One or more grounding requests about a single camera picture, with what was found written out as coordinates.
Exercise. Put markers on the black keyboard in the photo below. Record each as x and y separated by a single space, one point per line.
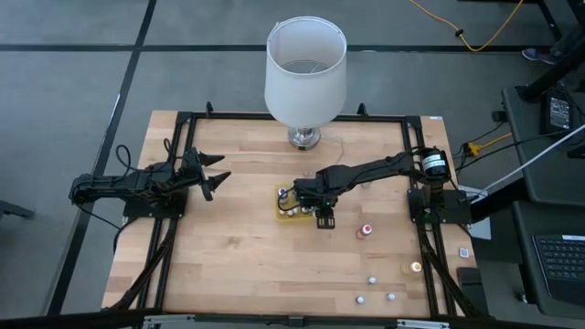
562 262

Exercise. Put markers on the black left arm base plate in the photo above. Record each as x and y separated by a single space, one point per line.
137 211

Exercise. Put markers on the white paper sheet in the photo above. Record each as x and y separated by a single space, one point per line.
482 230

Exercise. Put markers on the black smartphone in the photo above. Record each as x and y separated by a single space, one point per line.
471 288

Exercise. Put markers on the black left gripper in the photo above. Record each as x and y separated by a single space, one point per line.
189 173

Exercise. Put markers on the small white card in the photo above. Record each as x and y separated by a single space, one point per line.
464 252

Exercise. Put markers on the yellow food coloring bottle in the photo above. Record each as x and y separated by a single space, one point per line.
415 267

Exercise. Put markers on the black power adapter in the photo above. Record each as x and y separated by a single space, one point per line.
558 113

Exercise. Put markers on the blue food coloring bottle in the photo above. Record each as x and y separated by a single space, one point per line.
283 194

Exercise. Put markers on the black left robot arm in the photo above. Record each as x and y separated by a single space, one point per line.
105 185

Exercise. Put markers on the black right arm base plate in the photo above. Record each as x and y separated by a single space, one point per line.
457 210

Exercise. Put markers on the yellow plastic tray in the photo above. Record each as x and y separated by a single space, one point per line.
297 217

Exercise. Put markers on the black furniture foot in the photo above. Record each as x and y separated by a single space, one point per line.
13 210

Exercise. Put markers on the white shade chrome table lamp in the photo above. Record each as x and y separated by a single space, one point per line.
304 91

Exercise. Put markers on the black stand leg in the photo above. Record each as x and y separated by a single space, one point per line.
548 77

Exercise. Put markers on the person's shoe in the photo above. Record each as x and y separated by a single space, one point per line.
538 54

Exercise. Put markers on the red food coloring bottle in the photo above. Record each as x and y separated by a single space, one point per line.
365 230

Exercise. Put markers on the black side desk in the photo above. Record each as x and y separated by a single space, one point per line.
548 183

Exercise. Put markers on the black metal crossbar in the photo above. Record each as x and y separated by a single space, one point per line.
292 321

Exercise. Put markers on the black wall plug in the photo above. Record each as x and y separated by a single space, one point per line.
498 116

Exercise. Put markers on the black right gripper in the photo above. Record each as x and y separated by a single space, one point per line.
320 187

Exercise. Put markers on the white rod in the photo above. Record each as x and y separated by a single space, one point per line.
539 155

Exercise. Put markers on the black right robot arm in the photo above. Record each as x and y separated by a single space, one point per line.
379 166

